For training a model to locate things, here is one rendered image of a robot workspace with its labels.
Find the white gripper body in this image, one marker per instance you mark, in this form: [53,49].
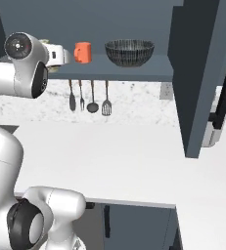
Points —
[67,56]

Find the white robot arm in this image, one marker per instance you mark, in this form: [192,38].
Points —
[3,156]

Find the blue-grey base cabinet door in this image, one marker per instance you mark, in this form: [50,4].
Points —
[140,228]

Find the orange mug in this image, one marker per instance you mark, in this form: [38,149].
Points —
[83,52]

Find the dark hanging spoon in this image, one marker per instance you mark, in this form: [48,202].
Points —
[72,102]

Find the dark hanging fork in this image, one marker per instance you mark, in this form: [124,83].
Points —
[81,102]

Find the dark hanging ladle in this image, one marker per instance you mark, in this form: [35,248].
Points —
[92,106]

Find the black ribbed bowl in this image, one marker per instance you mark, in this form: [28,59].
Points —
[129,52]

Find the dark hanging slotted spatula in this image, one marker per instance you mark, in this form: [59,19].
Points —
[106,108]

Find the blue-grey wall cabinet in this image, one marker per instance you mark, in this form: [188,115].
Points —
[117,19]

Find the grey wall outlet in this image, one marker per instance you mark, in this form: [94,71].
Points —
[166,91]

